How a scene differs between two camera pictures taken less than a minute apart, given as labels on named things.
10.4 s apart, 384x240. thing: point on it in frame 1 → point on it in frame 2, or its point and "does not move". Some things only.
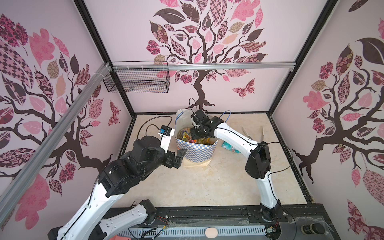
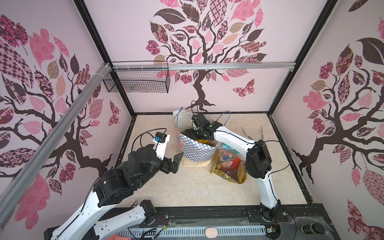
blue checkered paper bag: (196, 154) does not move
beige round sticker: (211, 232) does not move
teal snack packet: (226, 145) does not move
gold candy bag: (203, 140) → (229, 164)
